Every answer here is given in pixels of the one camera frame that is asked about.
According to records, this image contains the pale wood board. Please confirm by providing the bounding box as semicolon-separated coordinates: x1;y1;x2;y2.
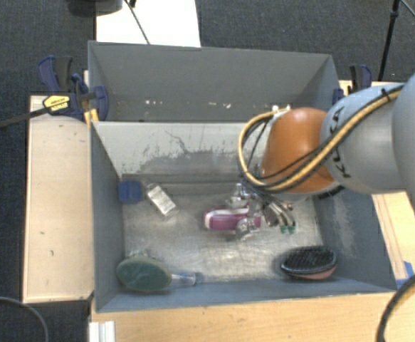
21;94;95;304

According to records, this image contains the blue ribbed block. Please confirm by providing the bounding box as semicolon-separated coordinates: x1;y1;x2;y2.
117;180;145;204

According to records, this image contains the black and red hairbrush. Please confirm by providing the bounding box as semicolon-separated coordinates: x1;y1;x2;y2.
279;245;338;281

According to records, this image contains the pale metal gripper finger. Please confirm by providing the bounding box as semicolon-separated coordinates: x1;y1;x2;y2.
224;195;251;209
234;217;262;242

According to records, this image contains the purple and white tape dispenser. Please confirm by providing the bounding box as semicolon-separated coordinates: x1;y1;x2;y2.
202;206;262;233

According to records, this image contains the grey metal bin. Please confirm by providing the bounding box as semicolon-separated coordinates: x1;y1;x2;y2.
87;40;399;314

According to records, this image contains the green round brush clear handle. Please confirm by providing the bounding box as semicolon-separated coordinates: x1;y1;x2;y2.
115;254;205;294

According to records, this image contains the clear glass bottle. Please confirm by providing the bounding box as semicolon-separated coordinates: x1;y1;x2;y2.
144;182;178;217

